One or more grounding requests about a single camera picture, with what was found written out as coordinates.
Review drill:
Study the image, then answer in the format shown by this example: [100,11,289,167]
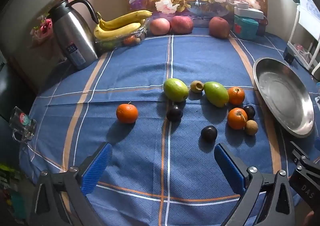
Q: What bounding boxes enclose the pale pink apple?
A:
[150,18,171,36]

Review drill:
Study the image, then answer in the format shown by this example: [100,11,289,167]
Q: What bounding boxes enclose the bunch of yellow bananas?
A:
[94,10,153,40]

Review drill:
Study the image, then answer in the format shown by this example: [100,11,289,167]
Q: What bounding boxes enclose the clear glass mug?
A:
[9,107,37,143]

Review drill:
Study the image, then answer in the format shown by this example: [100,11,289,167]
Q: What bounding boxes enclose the oblong green fruit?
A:
[203,81,230,108]

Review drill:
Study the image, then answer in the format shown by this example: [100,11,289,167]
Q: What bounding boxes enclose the stainless steel basin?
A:
[252,57,315,138]

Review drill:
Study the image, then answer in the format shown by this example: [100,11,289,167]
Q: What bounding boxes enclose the dark plum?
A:
[201,125,218,142]
[243,105,256,120]
[166,105,183,122]

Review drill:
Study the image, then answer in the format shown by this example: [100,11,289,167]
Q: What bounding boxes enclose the stainless steel thermos jug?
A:
[49,0,100,71]

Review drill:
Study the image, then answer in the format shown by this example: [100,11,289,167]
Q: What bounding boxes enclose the teal plastic box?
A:
[234,15,259,40]

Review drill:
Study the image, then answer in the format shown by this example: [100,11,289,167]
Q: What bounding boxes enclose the large dark red apple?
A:
[209,17,230,39]

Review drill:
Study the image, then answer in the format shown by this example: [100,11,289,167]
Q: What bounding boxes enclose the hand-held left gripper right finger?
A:
[214,143,297,226]

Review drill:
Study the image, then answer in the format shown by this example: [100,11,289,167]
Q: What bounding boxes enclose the orange with stick stem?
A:
[227,108,248,130]

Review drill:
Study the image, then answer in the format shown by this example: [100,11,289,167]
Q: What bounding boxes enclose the small yellowish fruit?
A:
[190,80,204,94]

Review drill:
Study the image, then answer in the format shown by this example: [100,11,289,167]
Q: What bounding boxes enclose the round green fruit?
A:
[163,78,190,103]

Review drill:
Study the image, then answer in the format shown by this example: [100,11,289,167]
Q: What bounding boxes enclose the white storage rack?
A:
[287,0,320,74]

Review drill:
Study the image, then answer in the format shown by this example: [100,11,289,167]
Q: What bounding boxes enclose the pink flower decoration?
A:
[30,12,54,47]

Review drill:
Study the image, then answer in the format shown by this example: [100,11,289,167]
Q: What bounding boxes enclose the blue plaid tablecloth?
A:
[19,27,320,226]

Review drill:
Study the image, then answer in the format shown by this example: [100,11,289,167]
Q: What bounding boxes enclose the brown longan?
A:
[244,119,258,136]

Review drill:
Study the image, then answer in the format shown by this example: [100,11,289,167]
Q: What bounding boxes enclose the clear plastic fruit tray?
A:
[95,25,148,53]

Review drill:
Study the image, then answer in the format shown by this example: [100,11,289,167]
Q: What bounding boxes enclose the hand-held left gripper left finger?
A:
[29,142,113,226]

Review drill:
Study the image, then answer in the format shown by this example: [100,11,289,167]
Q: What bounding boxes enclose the black power adapter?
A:
[283,47,296,64]

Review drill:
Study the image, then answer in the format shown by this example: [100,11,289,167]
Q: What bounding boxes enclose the pink plastic bag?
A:
[294,44,309,60]

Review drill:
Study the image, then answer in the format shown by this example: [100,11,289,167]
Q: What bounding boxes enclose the orange with short stem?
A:
[116,102,139,124]

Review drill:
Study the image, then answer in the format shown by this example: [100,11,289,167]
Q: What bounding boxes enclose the person's right hand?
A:
[303,210,316,226]

